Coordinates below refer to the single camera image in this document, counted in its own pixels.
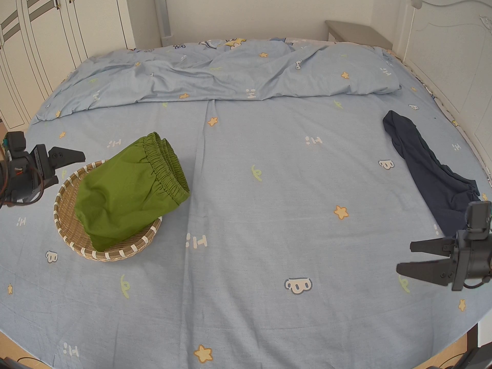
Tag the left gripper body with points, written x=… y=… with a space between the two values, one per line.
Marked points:
x=29 y=179

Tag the dark blue garment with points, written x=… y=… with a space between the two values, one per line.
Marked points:
x=422 y=167

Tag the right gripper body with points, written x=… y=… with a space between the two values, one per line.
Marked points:
x=476 y=260

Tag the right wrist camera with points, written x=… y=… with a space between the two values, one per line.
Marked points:
x=478 y=215

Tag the pale blue quilt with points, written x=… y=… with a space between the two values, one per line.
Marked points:
x=230 y=75

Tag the bed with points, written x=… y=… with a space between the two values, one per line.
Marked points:
x=269 y=206

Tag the white wardrobe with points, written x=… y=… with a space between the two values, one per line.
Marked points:
x=46 y=33

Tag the grey vertical wall duct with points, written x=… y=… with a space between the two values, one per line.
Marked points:
x=164 y=25

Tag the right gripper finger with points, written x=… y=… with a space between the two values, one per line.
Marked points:
x=430 y=270
x=434 y=246

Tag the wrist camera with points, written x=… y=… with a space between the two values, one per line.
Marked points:
x=478 y=215
x=15 y=144

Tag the grey bedside table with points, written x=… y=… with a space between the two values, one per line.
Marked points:
x=357 y=33

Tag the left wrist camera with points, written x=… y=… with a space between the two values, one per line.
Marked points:
x=15 y=144

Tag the green shorts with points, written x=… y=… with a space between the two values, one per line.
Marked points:
x=123 y=194

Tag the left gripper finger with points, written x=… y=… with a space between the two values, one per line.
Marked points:
x=63 y=157

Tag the round woven basket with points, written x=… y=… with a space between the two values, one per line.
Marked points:
x=67 y=206

